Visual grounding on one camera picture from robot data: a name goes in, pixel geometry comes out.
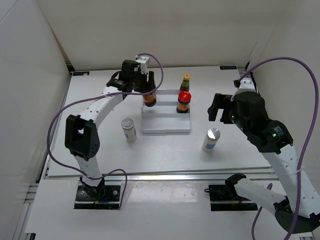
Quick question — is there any red-lid sauce jar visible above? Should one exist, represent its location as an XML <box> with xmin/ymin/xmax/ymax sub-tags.
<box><xmin>176</xmin><ymin>91</ymin><xmax>192</xmax><ymax>113</ymax></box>
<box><xmin>142</xmin><ymin>92</ymin><xmax>157</xmax><ymax>107</ymax></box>

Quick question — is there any tall sauce bottle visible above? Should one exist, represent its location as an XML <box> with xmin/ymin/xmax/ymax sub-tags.
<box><xmin>179</xmin><ymin>73</ymin><xmax>191</xmax><ymax>92</ymax></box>

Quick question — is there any white shaker bottle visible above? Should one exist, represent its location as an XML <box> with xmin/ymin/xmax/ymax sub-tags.
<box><xmin>121</xmin><ymin>118</ymin><xmax>137</xmax><ymax>143</ymax></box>
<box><xmin>201</xmin><ymin>128</ymin><xmax>221</xmax><ymax>152</ymax></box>

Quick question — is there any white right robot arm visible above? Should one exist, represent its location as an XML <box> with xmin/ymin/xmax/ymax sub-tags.
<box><xmin>207</xmin><ymin>91</ymin><xmax>320</xmax><ymax>234</ymax></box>

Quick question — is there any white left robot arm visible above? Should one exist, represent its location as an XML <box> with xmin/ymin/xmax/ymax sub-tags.
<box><xmin>64</xmin><ymin>55</ymin><xmax>156</xmax><ymax>200</ymax></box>

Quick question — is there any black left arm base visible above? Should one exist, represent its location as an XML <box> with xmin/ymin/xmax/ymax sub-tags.
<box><xmin>73</xmin><ymin>183</ymin><xmax>121</xmax><ymax>210</ymax></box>

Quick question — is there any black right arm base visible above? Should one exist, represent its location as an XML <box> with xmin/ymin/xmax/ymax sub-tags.
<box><xmin>204</xmin><ymin>185</ymin><xmax>258</xmax><ymax>212</ymax></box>

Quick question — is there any white tiered organizer tray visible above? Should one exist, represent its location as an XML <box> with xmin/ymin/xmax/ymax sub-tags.
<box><xmin>141</xmin><ymin>89</ymin><xmax>191</xmax><ymax>134</ymax></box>

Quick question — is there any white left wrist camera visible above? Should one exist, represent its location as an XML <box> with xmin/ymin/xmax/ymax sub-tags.
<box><xmin>135</xmin><ymin>55</ymin><xmax>151</xmax><ymax>75</ymax></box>

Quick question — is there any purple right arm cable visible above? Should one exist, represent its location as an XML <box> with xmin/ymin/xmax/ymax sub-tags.
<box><xmin>234</xmin><ymin>56</ymin><xmax>320</xmax><ymax>240</ymax></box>

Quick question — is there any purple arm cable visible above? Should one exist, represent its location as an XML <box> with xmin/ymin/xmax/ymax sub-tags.
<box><xmin>234</xmin><ymin>56</ymin><xmax>320</xmax><ymax>240</ymax></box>
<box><xmin>47</xmin><ymin>52</ymin><xmax>165</xmax><ymax>210</ymax></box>

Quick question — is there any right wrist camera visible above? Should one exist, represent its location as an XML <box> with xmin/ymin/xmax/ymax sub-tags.
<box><xmin>231</xmin><ymin>77</ymin><xmax>257</xmax><ymax>102</ymax></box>

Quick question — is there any right black corner bracket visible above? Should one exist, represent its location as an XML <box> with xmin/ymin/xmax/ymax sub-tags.
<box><xmin>219</xmin><ymin>65</ymin><xmax>238</xmax><ymax>70</ymax></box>

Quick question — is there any black corner bracket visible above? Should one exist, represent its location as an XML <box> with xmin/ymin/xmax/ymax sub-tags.
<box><xmin>72</xmin><ymin>71</ymin><xmax>90</xmax><ymax>76</ymax></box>
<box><xmin>219</xmin><ymin>65</ymin><xmax>238</xmax><ymax>70</ymax></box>

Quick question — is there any aluminium right rail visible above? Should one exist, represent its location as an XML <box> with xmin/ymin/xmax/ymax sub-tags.
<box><xmin>237</xmin><ymin>68</ymin><xmax>253</xmax><ymax>80</ymax></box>

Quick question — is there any aluminium rail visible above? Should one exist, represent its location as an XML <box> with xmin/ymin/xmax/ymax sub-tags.
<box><xmin>39</xmin><ymin>167</ymin><xmax>276</xmax><ymax>184</ymax></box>
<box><xmin>237</xmin><ymin>68</ymin><xmax>253</xmax><ymax>80</ymax></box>

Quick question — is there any left black corner bracket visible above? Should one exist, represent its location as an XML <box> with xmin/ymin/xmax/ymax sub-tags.
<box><xmin>72</xmin><ymin>71</ymin><xmax>90</xmax><ymax>76</ymax></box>

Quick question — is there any aluminium front rail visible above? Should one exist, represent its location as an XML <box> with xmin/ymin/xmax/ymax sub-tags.
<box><xmin>39</xmin><ymin>167</ymin><xmax>276</xmax><ymax>184</ymax></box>

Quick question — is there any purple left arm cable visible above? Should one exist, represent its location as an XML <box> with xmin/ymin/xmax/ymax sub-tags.
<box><xmin>47</xmin><ymin>52</ymin><xmax>165</xmax><ymax>210</ymax></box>

